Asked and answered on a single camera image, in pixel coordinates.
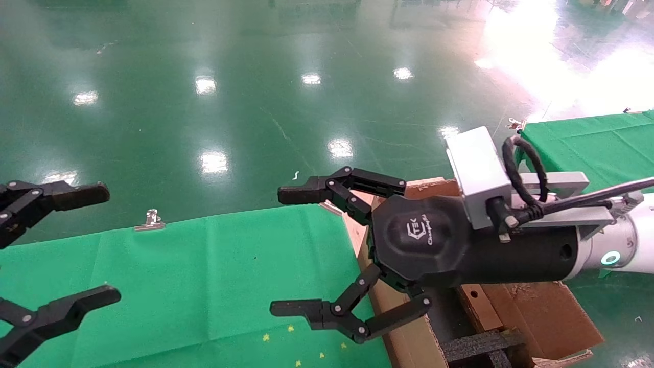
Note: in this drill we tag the small brown cardboard box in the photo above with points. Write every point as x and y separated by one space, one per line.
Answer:
477 306

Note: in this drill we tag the large green table cloth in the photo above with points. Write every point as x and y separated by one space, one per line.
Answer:
179 266

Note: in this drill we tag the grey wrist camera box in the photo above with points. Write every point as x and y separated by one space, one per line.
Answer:
477 174

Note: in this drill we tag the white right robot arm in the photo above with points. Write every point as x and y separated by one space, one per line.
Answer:
628 240

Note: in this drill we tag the large open cardboard carton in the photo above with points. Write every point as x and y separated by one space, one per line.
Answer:
552 317

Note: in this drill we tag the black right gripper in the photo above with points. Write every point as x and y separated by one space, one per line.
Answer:
424 240

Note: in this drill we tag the green cloth on side table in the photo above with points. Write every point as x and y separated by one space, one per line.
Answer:
587 143

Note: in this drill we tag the black foam insert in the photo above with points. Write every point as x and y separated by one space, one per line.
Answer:
475 345

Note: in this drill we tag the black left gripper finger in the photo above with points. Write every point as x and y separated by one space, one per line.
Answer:
76 197
61 312

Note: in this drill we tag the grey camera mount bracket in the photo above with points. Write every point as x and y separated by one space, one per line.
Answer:
567 181

